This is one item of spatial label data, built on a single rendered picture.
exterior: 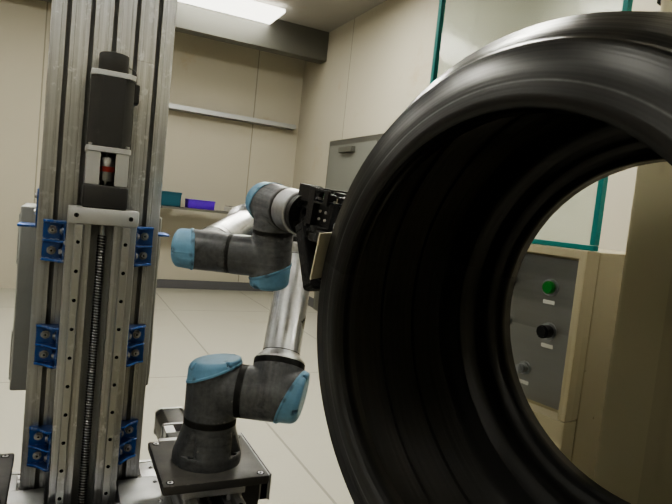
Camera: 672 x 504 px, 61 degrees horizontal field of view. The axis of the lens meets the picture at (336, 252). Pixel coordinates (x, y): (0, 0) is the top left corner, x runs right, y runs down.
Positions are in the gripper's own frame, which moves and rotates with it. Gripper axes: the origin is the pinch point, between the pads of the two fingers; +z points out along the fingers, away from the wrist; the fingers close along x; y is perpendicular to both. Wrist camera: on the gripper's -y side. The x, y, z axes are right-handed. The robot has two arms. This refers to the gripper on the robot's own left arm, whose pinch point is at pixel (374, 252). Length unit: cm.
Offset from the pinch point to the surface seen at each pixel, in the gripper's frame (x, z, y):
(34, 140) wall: 49, -690, -24
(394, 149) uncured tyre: -12.7, 15.0, 13.8
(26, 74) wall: 36, -700, 48
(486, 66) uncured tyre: -12.4, 24.6, 21.9
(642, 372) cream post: 25.5, 27.7, -8.2
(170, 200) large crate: 201, -644, -71
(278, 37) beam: 305, -624, 156
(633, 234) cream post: 25.3, 22.1, 9.1
